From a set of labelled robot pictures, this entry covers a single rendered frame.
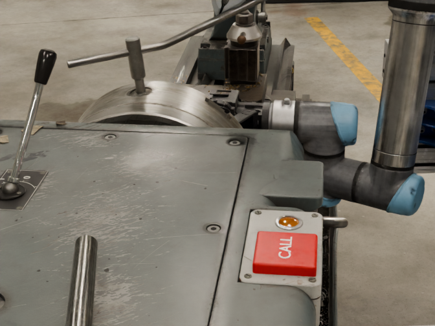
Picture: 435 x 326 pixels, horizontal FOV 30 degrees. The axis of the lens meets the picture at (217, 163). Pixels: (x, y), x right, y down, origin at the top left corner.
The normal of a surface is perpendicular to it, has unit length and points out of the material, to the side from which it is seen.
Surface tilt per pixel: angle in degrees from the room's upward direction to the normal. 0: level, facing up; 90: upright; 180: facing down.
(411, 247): 0
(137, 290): 0
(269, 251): 0
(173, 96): 13
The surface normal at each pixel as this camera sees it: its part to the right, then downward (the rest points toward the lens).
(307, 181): -0.02, -0.89
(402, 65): -0.47, 0.22
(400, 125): -0.11, 0.29
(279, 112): -0.11, -0.37
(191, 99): 0.36, -0.81
